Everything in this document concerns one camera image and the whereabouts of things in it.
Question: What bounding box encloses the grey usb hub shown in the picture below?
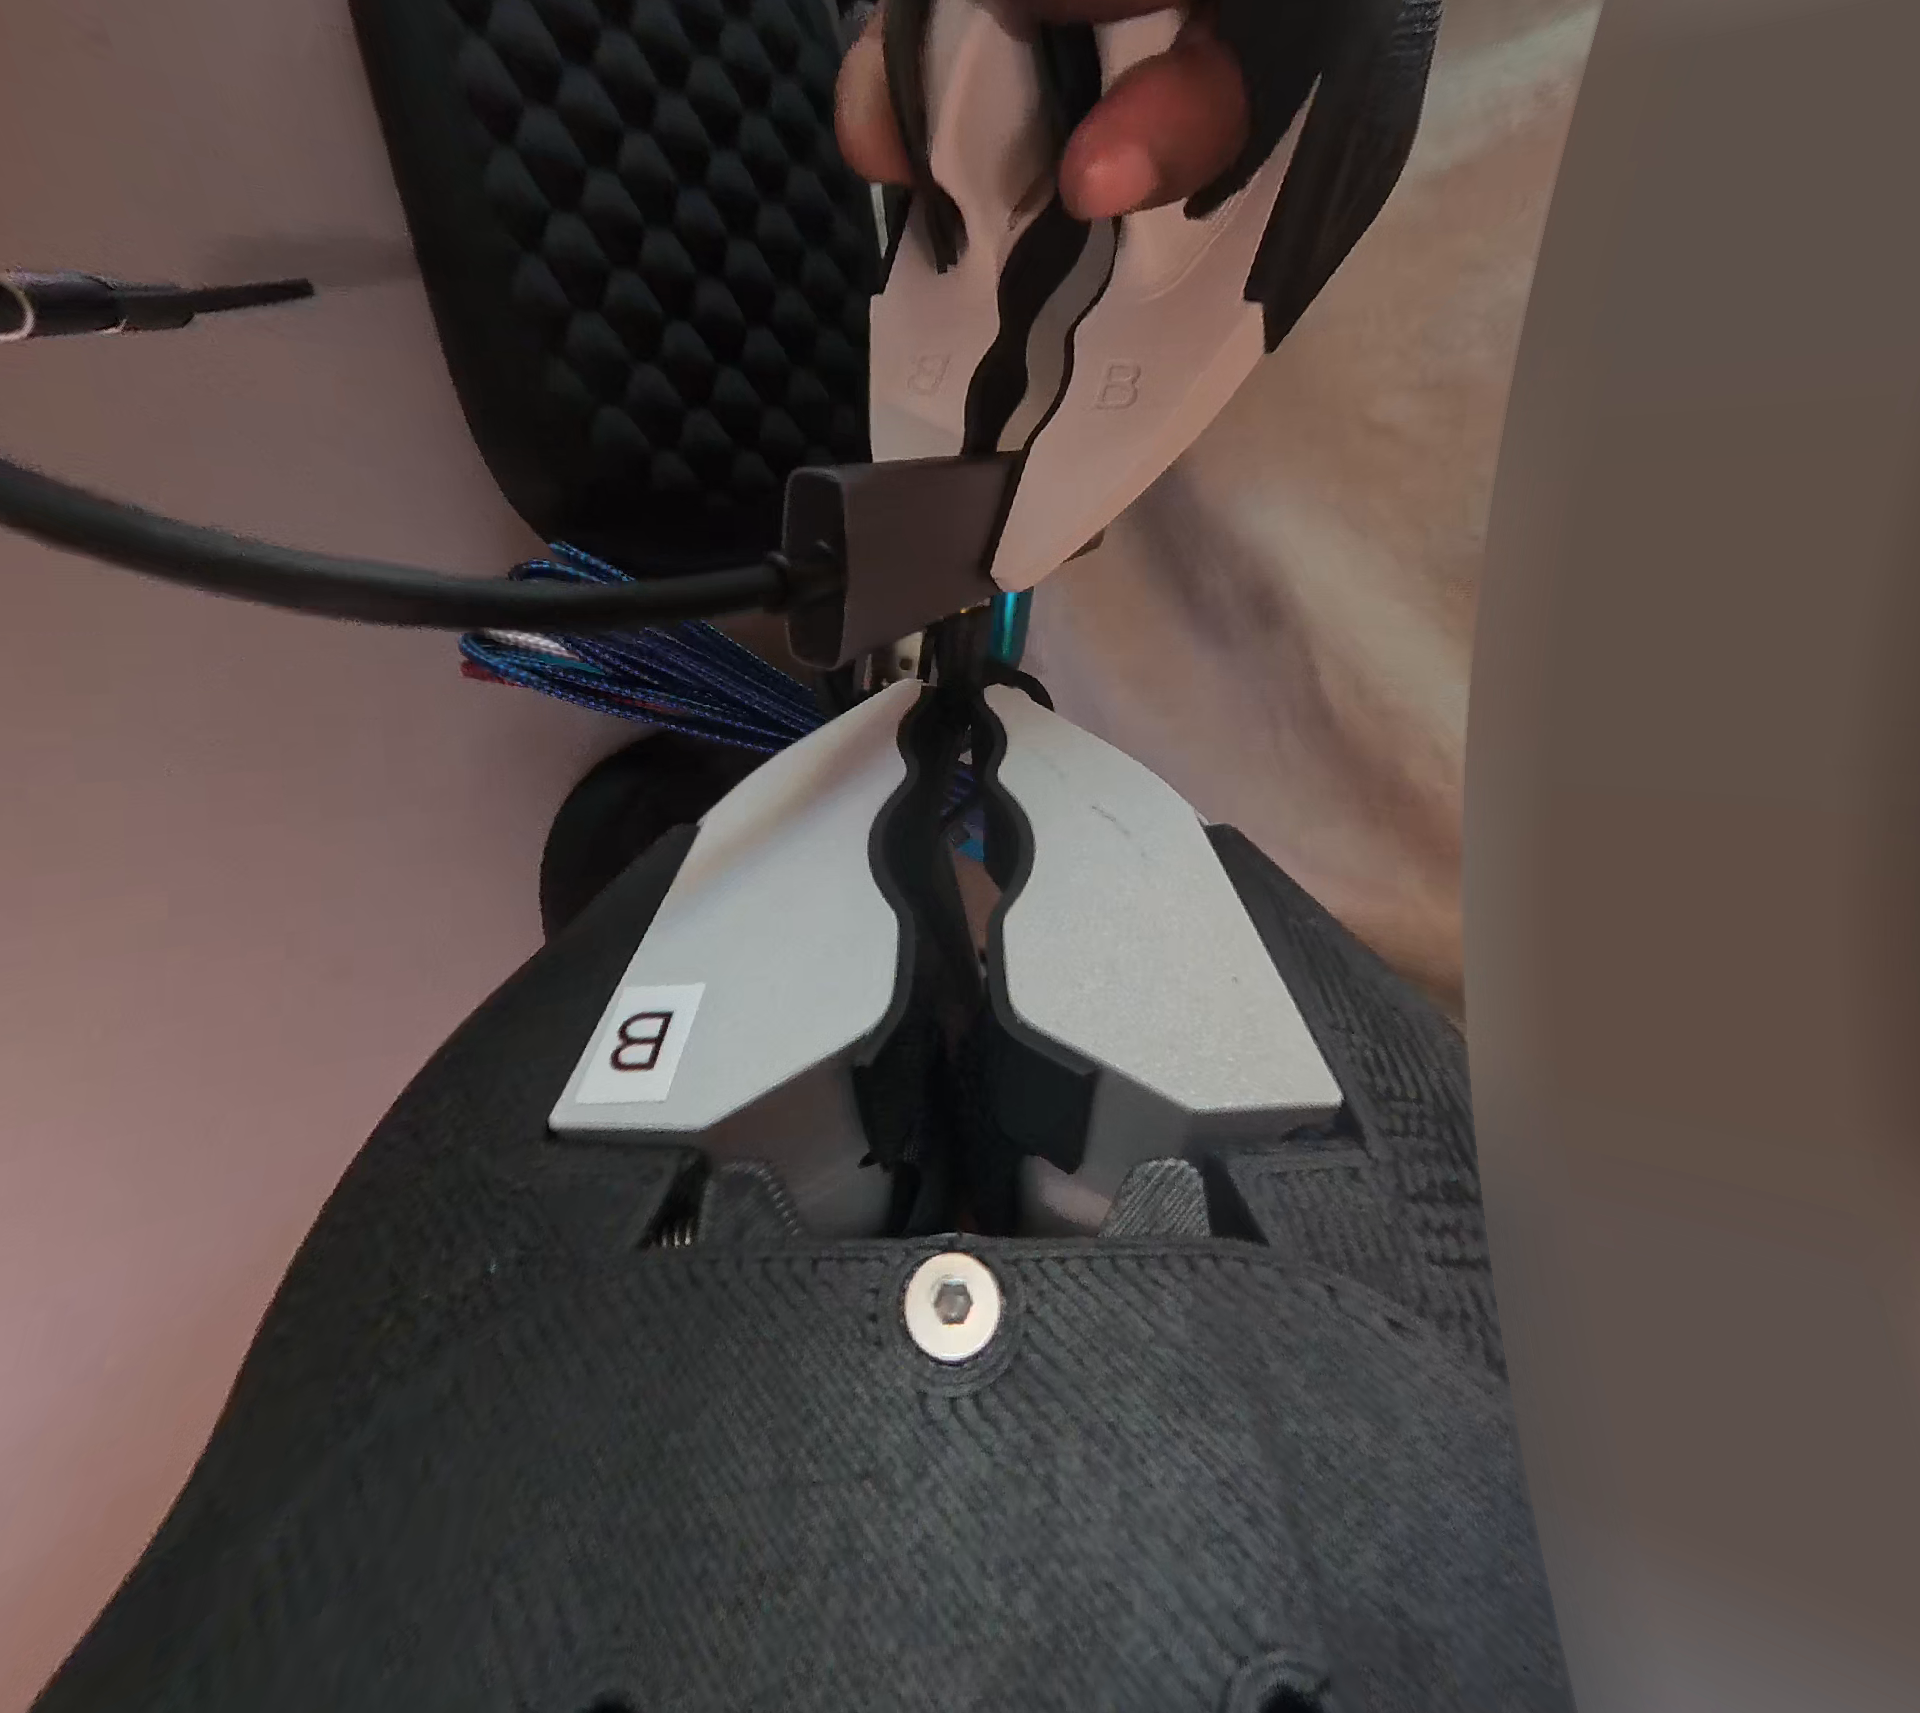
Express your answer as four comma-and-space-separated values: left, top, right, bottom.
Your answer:
782, 451, 1029, 668

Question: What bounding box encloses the black hub cable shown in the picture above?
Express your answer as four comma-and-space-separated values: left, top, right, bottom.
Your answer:
0, 451, 797, 629

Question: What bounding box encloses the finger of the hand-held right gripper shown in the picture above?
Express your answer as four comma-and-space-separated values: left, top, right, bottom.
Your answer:
866, 0, 1104, 464
986, 151, 1308, 591

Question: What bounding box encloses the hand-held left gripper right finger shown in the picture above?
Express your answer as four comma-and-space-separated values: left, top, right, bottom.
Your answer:
981, 687, 1348, 1166

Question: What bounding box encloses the blue braided usb cable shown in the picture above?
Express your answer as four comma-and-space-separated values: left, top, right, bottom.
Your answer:
455, 541, 1051, 981

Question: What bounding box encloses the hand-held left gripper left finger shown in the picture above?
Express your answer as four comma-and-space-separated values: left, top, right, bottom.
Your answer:
545, 682, 929, 1166

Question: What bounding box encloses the black foam-lined case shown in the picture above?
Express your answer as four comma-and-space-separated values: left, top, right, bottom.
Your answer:
336, 0, 890, 544

